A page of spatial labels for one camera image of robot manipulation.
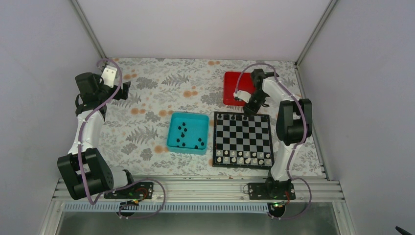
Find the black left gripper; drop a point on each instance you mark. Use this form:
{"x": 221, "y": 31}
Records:
{"x": 124, "y": 95}

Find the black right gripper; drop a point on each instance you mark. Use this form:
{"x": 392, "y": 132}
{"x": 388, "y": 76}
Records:
{"x": 252, "y": 110}

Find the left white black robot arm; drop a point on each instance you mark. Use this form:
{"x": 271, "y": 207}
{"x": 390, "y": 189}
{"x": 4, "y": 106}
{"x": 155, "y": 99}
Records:
{"x": 84, "y": 170}

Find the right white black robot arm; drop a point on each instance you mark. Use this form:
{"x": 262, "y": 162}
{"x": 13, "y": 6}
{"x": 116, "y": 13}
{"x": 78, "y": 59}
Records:
{"x": 294, "y": 119}

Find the black white chess board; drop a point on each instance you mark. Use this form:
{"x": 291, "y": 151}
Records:
{"x": 250, "y": 133}

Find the white chess pieces row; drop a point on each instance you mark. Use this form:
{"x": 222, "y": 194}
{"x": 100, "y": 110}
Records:
{"x": 233, "y": 157}

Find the red plastic tray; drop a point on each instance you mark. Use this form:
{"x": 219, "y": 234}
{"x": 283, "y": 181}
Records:
{"x": 230, "y": 82}

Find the teal plastic tray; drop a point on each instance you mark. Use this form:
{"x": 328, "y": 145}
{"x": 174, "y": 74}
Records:
{"x": 188, "y": 133}

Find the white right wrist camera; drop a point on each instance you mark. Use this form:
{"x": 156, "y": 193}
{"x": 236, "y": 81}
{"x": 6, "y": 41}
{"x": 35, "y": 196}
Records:
{"x": 241, "y": 95}

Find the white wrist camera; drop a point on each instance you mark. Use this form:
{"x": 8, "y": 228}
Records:
{"x": 241, "y": 95}
{"x": 108, "y": 76}

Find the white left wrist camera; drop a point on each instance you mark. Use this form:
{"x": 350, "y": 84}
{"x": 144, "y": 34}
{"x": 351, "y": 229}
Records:
{"x": 108, "y": 76}

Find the aluminium corner frame post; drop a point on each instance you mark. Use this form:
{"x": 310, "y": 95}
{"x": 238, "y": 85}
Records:
{"x": 88, "y": 28}

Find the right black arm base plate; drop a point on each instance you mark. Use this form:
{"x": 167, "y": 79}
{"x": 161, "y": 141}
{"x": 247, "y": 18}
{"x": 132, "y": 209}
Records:
{"x": 273, "y": 191}

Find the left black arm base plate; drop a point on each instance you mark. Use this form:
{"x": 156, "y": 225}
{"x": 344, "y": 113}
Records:
{"x": 142, "y": 190}

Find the right aluminium corner post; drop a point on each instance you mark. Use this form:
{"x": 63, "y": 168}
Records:
{"x": 320, "y": 24}

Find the aluminium rail frame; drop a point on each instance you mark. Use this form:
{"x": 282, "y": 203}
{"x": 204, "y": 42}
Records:
{"x": 236, "y": 194}

